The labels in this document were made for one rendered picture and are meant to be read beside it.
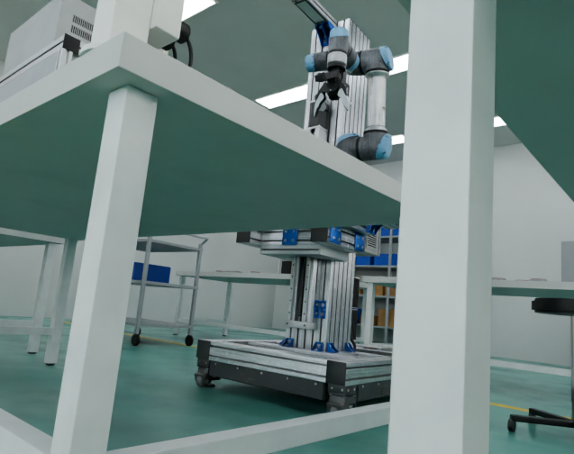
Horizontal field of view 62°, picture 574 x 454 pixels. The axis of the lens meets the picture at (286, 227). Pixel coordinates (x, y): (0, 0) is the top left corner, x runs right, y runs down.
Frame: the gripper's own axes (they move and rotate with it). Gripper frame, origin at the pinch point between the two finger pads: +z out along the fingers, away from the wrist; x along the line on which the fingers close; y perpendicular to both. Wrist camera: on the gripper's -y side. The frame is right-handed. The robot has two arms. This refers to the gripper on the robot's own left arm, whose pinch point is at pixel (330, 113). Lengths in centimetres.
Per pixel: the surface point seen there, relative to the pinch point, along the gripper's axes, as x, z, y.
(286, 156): -39, 45, -74
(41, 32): 61, -7, -80
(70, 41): 35, 5, -82
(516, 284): -25, 43, 211
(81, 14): 48, -12, -74
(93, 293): -36, 74, -107
